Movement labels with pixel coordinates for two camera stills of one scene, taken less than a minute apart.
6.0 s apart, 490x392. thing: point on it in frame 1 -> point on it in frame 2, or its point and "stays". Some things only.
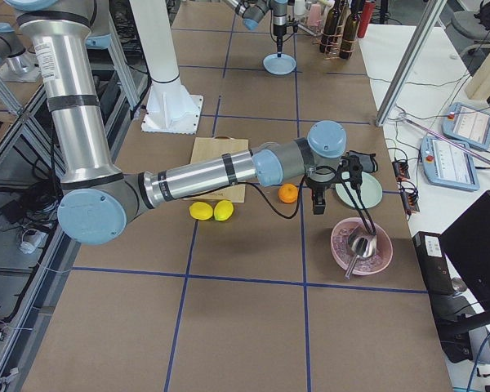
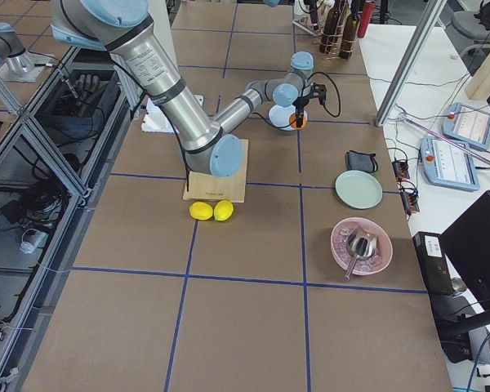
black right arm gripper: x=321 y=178 -> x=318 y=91
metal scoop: x=363 y=244 stays
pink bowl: x=345 y=255 stays
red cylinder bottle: x=368 y=11 stays
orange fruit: x=288 y=193 -> x=294 y=125
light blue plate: x=278 y=65 -> x=279 y=116
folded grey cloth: x=368 y=162 stays
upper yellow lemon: x=223 y=210 stays
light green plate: x=370 y=191 stays
